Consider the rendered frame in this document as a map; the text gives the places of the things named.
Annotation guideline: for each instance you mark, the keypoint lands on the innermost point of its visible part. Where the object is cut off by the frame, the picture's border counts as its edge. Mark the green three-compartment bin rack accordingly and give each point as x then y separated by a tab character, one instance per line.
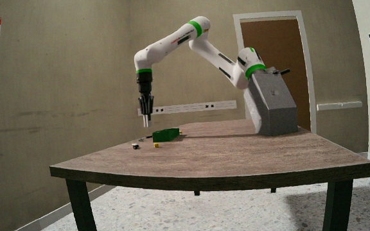
165	135

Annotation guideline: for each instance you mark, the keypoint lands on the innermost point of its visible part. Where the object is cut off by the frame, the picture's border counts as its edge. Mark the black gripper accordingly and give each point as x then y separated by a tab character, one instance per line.
147	100

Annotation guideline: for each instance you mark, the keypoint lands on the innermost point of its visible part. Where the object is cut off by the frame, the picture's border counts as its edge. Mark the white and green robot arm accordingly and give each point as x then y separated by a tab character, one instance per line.
239	73

